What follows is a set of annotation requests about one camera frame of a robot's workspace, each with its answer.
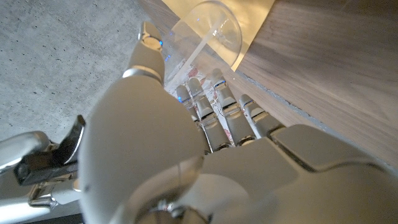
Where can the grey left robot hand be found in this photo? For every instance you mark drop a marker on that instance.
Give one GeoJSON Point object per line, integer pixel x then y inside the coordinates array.
{"type": "Point", "coordinates": [140, 140]}

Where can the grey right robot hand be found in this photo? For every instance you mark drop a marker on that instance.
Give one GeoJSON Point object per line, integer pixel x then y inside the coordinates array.
{"type": "Point", "coordinates": [21, 146]}

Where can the clear plastic dispenser bottle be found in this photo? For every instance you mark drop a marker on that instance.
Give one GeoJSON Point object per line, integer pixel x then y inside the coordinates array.
{"type": "Point", "coordinates": [208, 34]}

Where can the yellow paper envelope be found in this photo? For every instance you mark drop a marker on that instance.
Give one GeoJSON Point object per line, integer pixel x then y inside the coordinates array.
{"type": "Point", "coordinates": [255, 18]}

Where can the floral rose backdrop cloth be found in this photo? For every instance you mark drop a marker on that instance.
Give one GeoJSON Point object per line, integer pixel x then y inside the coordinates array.
{"type": "Point", "coordinates": [215, 99]}

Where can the grey tape outline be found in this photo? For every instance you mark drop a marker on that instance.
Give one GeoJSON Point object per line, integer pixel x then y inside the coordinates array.
{"type": "Point", "coordinates": [311, 119]}

